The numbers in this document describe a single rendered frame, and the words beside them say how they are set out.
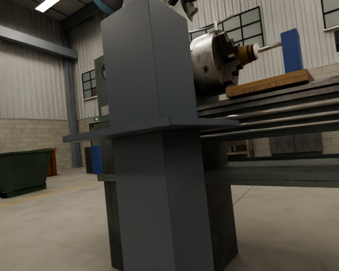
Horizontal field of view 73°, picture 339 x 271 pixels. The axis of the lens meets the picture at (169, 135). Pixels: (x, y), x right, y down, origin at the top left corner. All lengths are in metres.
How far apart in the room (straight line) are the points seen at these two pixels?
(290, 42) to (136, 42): 0.68
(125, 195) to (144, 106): 0.27
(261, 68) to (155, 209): 7.60
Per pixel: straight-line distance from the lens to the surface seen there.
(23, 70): 12.34
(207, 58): 1.12
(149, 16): 0.68
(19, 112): 11.70
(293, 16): 8.42
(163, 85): 0.63
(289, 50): 1.12
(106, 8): 0.98
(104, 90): 1.43
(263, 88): 0.97
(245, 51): 1.18
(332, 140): 7.72
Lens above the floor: 0.69
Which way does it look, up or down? 2 degrees up
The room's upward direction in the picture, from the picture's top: 6 degrees counter-clockwise
